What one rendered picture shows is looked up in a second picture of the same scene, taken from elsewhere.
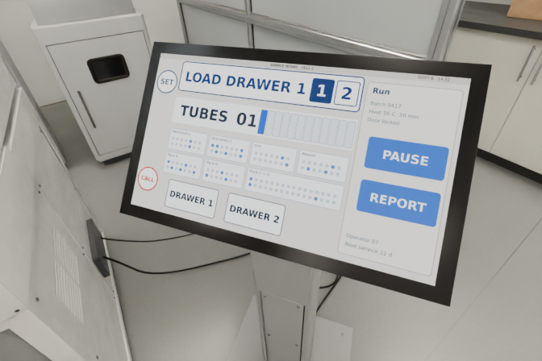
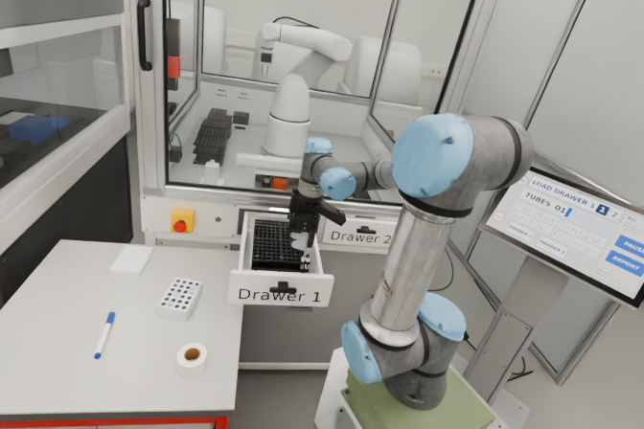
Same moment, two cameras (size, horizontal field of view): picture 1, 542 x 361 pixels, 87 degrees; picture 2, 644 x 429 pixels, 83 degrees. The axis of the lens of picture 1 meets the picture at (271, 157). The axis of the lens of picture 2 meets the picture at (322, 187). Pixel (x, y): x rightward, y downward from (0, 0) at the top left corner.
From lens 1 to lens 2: 1.15 m
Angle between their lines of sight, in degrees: 19
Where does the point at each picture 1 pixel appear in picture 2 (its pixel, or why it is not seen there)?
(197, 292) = not seen: hidden behind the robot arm
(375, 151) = (621, 240)
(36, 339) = not seen: hidden behind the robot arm
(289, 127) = (582, 218)
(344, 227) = (597, 265)
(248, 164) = (555, 227)
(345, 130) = (609, 228)
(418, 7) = not seen: outside the picture
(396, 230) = (622, 273)
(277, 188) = (567, 240)
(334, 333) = (514, 403)
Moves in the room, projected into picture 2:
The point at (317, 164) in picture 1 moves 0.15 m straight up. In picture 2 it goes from (590, 237) to (614, 199)
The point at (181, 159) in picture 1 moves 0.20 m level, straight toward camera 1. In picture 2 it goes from (519, 214) to (547, 245)
